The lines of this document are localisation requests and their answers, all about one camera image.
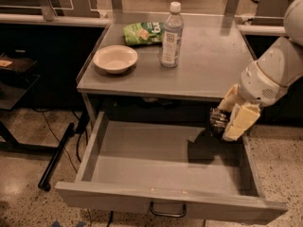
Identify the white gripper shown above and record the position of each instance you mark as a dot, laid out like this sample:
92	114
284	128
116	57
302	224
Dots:
259	86

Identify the black rxbar chocolate bar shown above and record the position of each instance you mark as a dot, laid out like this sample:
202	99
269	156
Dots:
218	120

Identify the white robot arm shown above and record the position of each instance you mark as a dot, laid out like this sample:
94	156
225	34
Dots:
282	62

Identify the grey open top drawer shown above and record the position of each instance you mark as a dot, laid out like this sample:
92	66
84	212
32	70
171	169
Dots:
127	165

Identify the clear plastic water bottle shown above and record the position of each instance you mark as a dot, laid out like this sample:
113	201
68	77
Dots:
172	36

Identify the green snack bag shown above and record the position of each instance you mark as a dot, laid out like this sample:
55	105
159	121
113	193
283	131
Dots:
143	33

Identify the white bowl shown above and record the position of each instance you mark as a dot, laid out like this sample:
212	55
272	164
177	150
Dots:
115	59

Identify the black floor pole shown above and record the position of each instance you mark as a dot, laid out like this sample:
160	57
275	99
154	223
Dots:
56	156

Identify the dark side shelf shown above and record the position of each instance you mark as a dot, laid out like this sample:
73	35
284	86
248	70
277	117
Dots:
16	77

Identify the black metal drawer handle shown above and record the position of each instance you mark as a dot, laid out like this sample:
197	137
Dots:
168	210

